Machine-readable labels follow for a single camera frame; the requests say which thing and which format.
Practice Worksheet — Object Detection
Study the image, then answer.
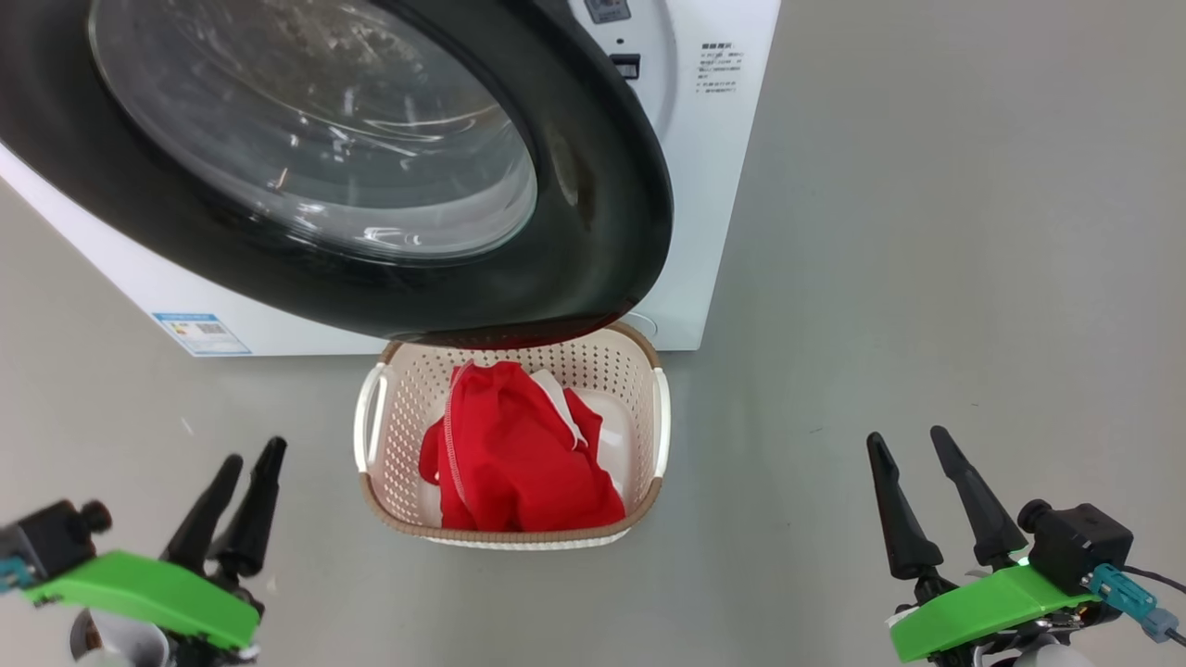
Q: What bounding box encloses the black cable with teal connector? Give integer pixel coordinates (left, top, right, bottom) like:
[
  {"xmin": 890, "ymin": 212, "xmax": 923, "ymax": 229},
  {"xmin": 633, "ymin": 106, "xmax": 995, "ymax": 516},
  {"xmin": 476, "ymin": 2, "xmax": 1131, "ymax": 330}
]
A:
[
  {"xmin": 1088, "ymin": 562, "xmax": 1186, "ymax": 649},
  {"xmin": 0, "ymin": 554, "xmax": 38, "ymax": 596}
]

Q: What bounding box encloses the white washing machine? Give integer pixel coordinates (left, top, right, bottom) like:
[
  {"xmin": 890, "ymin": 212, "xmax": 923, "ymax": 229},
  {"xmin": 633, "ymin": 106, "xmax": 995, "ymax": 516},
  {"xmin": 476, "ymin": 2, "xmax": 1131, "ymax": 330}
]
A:
[{"xmin": 0, "ymin": 0, "xmax": 783, "ymax": 359}]

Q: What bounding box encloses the cream perforated laundry basket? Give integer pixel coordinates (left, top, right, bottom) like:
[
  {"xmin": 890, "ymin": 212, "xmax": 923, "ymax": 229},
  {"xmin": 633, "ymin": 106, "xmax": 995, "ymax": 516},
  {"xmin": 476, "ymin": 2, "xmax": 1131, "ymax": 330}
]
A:
[{"xmin": 352, "ymin": 321, "xmax": 672, "ymax": 551}]

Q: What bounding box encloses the dark grey round washer door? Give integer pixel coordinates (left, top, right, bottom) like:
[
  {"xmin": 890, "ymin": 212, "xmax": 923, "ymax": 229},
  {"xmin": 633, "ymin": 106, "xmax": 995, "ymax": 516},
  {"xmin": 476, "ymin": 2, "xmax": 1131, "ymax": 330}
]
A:
[{"xmin": 0, "ymin": 0, "xmax": 675, "ymax": 351}]

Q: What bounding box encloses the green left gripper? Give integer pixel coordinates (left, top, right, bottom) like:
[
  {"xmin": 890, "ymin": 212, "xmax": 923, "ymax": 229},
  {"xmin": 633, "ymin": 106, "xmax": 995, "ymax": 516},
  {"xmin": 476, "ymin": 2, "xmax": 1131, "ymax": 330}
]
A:
[{"xmin": 22, "ymin": 436, "xmax": 289, "ymax": 667}]

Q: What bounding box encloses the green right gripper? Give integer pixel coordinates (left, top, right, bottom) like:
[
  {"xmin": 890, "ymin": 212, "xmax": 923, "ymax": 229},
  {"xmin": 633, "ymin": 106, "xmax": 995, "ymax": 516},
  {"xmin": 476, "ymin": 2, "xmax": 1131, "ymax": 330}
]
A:
[{"xmin": 865, "ymin": 425, "xmax": 1102, "ymax": 667}]

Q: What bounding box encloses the blue energy label sticker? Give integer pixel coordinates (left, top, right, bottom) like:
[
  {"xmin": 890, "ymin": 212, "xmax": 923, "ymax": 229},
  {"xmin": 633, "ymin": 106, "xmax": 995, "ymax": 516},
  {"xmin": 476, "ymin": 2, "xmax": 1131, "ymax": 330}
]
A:
[{"xmin": 152, "ymin": 311, "xmax": 253, "ymax": 358}]

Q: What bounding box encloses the red garment with white trim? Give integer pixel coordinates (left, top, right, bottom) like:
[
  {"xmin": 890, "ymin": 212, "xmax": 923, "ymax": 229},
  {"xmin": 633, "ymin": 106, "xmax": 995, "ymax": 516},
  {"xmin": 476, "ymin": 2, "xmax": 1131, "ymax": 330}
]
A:
[{"xmin": 435, "ymin": 359, "xmax": 628, "ymax": 533}]

